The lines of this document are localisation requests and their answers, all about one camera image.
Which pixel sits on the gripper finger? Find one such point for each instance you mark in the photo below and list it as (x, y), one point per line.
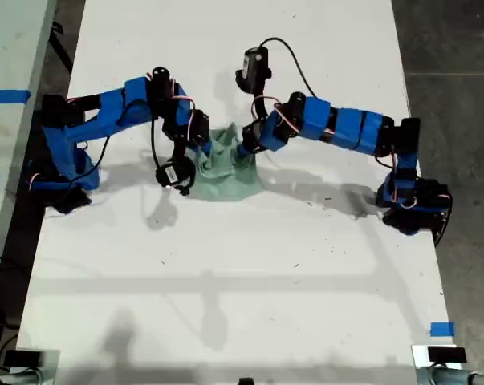
(240, 151)
(202, 151)
(245, 155)

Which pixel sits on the pale green T-shirt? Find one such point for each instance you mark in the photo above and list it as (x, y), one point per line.
(221, 176)

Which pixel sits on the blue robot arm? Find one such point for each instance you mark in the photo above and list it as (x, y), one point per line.
(346, 124)
(105, 112)

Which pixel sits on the black table leg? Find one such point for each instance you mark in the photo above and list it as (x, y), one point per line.
(62, 46)

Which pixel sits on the long blue tape strip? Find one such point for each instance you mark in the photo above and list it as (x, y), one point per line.
(6, 97)

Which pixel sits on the pale side table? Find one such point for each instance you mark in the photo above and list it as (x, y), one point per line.
(9, 48)

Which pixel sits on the small black clip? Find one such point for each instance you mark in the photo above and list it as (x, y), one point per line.
(246, 381)

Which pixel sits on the square blue tape piece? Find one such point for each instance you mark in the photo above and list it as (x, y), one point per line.
(442, 329)

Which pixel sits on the silver metal plate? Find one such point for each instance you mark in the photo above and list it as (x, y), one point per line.
(51, 369)

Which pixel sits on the white metal plate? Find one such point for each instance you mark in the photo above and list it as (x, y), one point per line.
(419, 357)

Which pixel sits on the small black box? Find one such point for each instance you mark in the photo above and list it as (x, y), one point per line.
(446, 353)
(23, 358)

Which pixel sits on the grey metal pipe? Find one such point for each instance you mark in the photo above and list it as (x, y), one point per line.
(21, 379)
(446, 378)

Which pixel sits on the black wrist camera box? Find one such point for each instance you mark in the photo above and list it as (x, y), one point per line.
(171, 174)
(251, 66)

